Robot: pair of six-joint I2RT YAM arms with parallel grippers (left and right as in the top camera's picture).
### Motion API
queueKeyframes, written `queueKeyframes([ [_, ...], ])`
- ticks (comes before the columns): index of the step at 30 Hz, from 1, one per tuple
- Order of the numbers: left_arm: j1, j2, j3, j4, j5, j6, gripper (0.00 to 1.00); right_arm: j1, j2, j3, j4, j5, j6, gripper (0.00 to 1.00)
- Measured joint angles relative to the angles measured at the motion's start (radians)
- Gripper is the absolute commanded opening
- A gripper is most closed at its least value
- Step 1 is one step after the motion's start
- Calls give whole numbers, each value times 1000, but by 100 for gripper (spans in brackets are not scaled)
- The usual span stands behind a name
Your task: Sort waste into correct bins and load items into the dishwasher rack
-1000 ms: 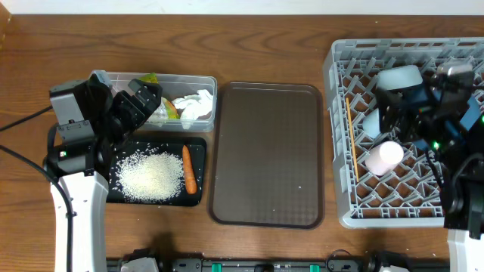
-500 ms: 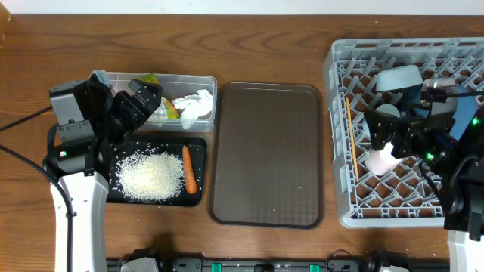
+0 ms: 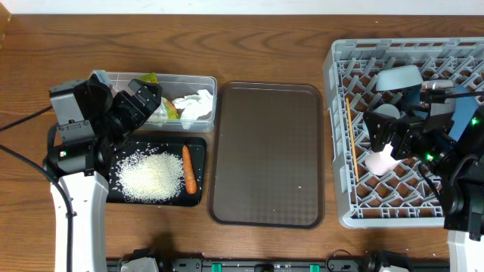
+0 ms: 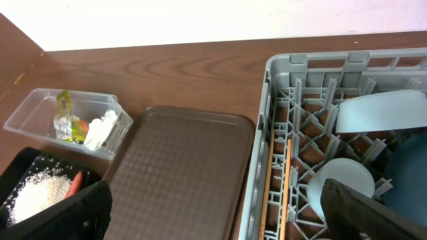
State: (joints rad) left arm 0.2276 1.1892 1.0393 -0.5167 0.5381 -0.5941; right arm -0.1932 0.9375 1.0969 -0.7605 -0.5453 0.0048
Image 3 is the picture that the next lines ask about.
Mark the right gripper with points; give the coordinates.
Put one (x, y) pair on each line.
(378, 140)

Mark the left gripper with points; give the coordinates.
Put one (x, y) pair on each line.
(123, 100)

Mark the light blue cup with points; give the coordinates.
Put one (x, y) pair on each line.
(385, 109)

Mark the pink cup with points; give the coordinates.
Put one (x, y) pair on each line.
(381, 162)

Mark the yellow green snack wrapper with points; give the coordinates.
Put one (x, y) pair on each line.
(166, 110)

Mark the wooden chopstick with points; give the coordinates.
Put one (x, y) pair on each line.
(352, 139)

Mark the light blue rice bowl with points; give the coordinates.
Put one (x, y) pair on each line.
(398, 78)

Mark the white napkin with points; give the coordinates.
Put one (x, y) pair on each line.
(193, 108)

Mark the grey dishwasher rack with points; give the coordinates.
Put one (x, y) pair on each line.
(401, 197)

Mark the dark blue plate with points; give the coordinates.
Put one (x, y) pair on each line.
(465, 108)

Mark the orange carrot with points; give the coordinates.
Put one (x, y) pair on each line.
(190, 180)

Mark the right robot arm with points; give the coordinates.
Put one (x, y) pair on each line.
(460, 195)

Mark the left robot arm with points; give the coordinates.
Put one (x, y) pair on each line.
(92, 122)

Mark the clear plastic bin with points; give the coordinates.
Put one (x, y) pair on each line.
(174, 86)

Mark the black plastic tray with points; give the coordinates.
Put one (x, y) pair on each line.
(173, 145)

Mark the white rice pile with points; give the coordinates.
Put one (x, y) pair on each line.
(147, 177)

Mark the brown serving tray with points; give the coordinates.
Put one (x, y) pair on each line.
(268, 156)

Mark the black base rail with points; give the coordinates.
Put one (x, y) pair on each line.
(338, 261)

